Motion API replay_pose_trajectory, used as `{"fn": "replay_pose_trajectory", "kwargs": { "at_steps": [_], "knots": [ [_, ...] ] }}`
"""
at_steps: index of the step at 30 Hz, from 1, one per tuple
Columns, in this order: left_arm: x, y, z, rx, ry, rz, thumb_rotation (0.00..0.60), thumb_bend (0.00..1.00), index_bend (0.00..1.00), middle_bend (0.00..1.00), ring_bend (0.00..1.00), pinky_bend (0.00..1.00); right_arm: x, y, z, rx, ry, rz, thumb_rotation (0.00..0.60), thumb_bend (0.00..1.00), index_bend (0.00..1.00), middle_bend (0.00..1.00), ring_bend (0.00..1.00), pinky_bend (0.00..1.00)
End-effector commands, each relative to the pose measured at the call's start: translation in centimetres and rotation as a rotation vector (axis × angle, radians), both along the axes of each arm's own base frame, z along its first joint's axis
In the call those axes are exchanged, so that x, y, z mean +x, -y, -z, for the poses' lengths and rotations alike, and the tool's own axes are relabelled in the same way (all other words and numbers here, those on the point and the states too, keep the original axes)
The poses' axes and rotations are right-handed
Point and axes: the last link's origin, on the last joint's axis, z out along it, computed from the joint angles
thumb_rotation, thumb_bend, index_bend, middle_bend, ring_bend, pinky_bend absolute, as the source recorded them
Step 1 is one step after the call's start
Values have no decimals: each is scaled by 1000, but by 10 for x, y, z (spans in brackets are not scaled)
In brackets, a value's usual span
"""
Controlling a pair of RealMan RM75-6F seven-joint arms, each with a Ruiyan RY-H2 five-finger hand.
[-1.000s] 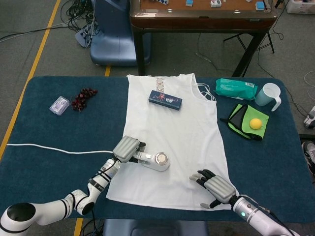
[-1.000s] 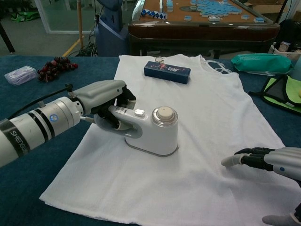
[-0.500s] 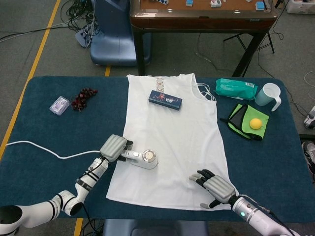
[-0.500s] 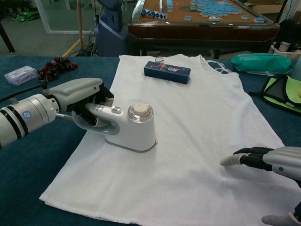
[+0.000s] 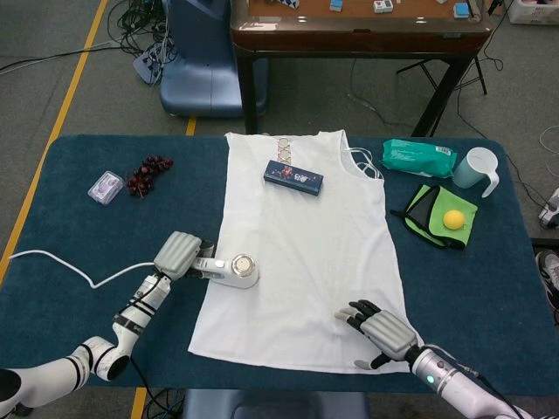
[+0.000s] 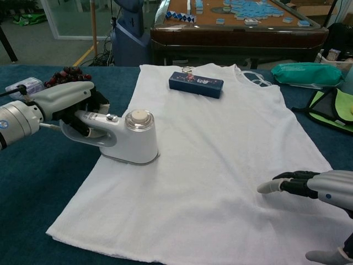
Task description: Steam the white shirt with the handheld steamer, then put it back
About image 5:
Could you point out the white sleeveless shirt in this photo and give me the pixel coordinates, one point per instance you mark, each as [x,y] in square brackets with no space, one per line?
[297,218]

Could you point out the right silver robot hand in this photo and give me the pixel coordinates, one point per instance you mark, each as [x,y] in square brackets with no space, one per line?
[388,334]

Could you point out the blue mahjong tile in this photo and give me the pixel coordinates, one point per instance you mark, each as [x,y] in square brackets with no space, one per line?
[460,11]
[336,4]

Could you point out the brown wooden mahjong table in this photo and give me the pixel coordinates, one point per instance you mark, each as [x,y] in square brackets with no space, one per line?
[358,35]

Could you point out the yellow ball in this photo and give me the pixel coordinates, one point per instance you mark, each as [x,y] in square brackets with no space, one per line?
[452,219]

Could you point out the dark red grape bunch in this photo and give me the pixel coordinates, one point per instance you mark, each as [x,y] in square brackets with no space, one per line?
[144,176]

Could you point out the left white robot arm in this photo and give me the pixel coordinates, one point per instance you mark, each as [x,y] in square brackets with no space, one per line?
[131,323]

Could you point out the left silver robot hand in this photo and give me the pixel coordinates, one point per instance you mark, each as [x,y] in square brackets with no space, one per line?
[177,255]

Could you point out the white red mahjong tile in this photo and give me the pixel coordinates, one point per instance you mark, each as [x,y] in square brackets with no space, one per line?
[383,5]

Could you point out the dark blue felt table cover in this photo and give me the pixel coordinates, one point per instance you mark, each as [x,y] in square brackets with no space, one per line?
[471,305]

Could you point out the green black-trimmed mesh pouch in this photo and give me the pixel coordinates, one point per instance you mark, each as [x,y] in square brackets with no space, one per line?
[421,214]

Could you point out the white handheld steamer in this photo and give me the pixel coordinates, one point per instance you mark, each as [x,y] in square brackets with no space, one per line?
[236,272]

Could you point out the green wet wipes pack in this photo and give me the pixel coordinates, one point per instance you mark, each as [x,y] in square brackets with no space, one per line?
[415,158]

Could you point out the dark blue patterned box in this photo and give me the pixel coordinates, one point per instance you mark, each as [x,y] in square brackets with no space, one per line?
[293,176]

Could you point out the clear purple plastic case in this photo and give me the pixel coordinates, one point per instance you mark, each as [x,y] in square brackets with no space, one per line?
[106,187]

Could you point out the blue power strip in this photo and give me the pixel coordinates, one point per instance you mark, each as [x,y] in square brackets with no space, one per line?
[146,65]

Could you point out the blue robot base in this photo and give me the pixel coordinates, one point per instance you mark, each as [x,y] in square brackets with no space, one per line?
[201,65]

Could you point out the dark blue robot pedestal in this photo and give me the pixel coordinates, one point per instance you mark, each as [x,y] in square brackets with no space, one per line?
[271,406]

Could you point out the light green cloth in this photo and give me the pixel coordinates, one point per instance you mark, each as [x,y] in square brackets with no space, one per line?
[454,201]

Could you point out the white storage box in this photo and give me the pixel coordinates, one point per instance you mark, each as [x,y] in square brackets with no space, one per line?
[533,11]

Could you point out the black metal stand legs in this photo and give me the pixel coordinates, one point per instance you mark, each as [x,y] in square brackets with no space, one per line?
[480,74]

